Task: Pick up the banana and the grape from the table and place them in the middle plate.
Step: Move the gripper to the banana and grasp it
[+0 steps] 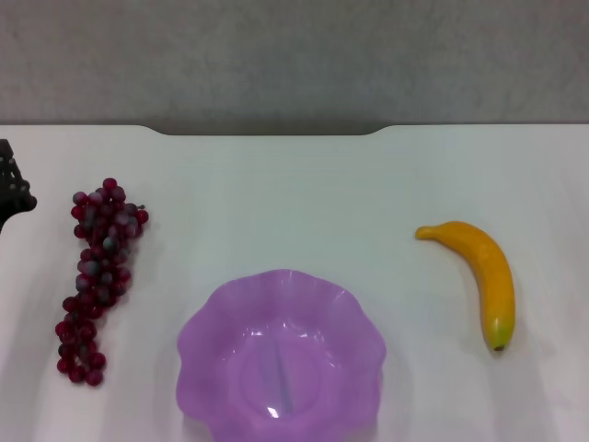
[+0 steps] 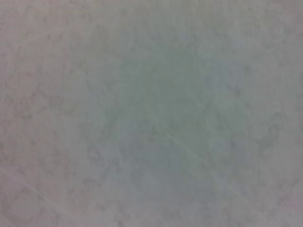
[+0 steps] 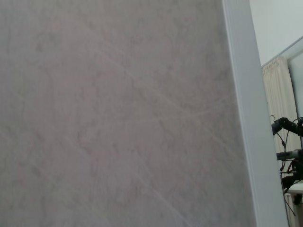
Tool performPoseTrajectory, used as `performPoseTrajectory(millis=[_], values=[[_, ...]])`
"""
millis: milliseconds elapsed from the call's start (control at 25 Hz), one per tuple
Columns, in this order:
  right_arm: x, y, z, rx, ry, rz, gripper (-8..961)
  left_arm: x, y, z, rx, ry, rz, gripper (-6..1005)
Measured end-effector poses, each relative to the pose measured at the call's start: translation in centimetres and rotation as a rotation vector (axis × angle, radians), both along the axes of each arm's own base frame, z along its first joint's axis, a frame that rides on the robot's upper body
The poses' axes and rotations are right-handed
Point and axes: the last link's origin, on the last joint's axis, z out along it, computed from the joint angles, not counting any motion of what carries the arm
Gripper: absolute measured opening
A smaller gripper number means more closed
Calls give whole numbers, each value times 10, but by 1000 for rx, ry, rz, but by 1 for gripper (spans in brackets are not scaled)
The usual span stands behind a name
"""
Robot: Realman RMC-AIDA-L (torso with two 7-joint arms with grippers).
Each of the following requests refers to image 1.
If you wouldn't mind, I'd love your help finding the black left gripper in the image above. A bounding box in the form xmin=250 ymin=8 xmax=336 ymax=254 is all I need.
xmin=0 ymin=139 xmax=38 ymax=231

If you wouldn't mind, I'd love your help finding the dark red grape bunch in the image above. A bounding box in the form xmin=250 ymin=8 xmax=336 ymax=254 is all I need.
xmin=55 ymin=177 xmax=151 ymax=388

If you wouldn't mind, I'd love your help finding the yellow banana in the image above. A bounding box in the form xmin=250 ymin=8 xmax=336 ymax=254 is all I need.
xmin=414 ymin=220 xmax=516 ymax=354

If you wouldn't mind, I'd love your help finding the purple wavy plastic bowl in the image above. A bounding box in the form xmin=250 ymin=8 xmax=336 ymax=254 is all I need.
xmin=176 ymin=269 xmax=387 ymax=442

